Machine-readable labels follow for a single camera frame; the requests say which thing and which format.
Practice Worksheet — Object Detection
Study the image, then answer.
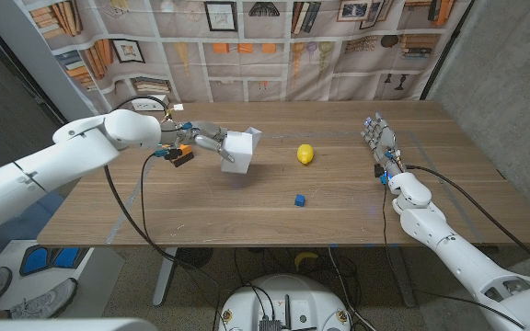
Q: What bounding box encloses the thin black left wrist cable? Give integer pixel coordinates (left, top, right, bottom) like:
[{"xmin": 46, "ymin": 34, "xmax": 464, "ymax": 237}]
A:
[{"xmin": 139, "ymin": 153, "xmax": 174, "ymax": 258}]

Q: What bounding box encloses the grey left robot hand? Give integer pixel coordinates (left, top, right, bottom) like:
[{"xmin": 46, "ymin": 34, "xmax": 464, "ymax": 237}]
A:
[{"xmin": 172, "ymin": 120, "xmax": 236, "ymax": 164}]

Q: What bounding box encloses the white power strip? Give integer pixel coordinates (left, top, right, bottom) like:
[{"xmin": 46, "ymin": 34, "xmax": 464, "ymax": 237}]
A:
[{"xmin": 131, "ymin": 95, "xmax": 170, "ymax": 112}]

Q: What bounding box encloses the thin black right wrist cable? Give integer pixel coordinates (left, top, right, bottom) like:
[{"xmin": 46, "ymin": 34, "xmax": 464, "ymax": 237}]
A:
[{"xmin": 380, "ymin": 182, "xmax": 393, "ymax": 258}]

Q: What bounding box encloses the black backdrop pole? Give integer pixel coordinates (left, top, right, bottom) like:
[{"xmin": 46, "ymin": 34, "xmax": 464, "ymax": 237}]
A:
[{"xmin": 420, "ymin": 0, "xmax": 476, "ymax": 101}]

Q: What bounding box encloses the orange emergency stop button box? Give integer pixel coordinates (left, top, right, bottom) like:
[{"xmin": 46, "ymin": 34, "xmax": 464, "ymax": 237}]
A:
[{"xmin": 166, "ymin": 143, "xmax": 195, "ymax": 168}]

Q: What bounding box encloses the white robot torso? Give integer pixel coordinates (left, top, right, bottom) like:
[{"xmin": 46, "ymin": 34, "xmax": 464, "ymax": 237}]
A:
[{"xmin": 218, "ymin": 274, "xmax": 352, "ymax": 331}]

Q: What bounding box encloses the yellow lemon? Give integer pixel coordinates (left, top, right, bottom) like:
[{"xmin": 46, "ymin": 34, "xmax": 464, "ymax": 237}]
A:
[{"xmin": 296, "ymin": 143, "xmax": 315, "ymax": 166}]

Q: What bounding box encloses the printed bookshelf backdrop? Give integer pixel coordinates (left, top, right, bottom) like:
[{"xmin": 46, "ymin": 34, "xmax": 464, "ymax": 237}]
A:
[{"xmin": 20, "ymin": 0, "xmax": 473, "ymax": 134}]

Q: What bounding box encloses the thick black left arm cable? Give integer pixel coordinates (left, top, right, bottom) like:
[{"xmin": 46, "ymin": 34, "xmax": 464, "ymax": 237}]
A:
[{"xmin": 102, "ymin": 94, "xmax": 223, "ymax": 331}]

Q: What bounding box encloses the black round fan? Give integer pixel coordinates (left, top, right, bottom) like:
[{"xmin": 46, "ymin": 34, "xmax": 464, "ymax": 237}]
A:
[{"xmin": 176, "ymin": 246, "xmax": 214, "ymax": 271}]

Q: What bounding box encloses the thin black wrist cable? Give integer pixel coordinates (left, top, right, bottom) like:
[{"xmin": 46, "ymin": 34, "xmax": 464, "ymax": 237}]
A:
[
  {"xmin": 380, "ymin": 182, "xmax": 393, "ymax": 258},
  {"xmin": 139, "ymin": 153, "xmax": 174, "ymax": 258}
]

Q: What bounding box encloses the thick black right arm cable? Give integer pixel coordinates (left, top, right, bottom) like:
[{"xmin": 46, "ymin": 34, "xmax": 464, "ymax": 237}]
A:
[{"xmin": 405, "ymin": 164, "xmax": 530, "ymax": 279}]

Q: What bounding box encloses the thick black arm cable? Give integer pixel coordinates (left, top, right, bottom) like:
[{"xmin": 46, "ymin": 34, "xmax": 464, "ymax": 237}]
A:
[
  {"xmin": 405, "ymin": 164, "xmax": 530, "ymax": 279},
  {"xmin": 102, "ymin": 94, "xmax": 223, "ymax": 331}
]

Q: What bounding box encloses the white table leg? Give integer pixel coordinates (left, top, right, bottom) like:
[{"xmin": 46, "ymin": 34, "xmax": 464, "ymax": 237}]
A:
[{"xmin": 152, "ymin": 246, "xmax": 179, "ymax": 308}]

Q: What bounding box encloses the blue covered stool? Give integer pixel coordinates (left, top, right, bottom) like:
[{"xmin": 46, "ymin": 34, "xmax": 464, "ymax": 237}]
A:
[{"xmin": 0, "ymin": 190, "xmax": 66, "ymax": 245}]

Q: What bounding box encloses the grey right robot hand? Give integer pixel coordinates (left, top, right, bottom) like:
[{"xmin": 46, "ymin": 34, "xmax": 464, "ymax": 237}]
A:
[{"xmin": 360, "ymin": 112, "xmax": 407, "ymax": 178}]

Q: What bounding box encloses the yellow banana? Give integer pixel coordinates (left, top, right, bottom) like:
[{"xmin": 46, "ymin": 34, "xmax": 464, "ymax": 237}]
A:
[{"xmin": 294, "ymin": 251, "xmax": 320, "ymax": 271}]

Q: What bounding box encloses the white paper milk carton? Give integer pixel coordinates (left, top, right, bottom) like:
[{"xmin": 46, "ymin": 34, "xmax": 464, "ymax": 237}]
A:
[{"xmin": 220, "ymin": 127, "xmax": 262, "ymax": 175}]

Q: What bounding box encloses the white box with blue shapes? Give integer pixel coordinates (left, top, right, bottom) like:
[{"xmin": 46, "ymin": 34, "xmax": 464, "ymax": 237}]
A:
[{"xmin": 0, "ymin": 238, "xmax": 126, "ymax": 318}]

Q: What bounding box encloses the dark table leg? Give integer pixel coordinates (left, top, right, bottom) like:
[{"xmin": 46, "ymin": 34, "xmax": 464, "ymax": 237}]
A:
[{"xmin": 386, "ymin": 246, "xmax": 417, "ymax": 308}]

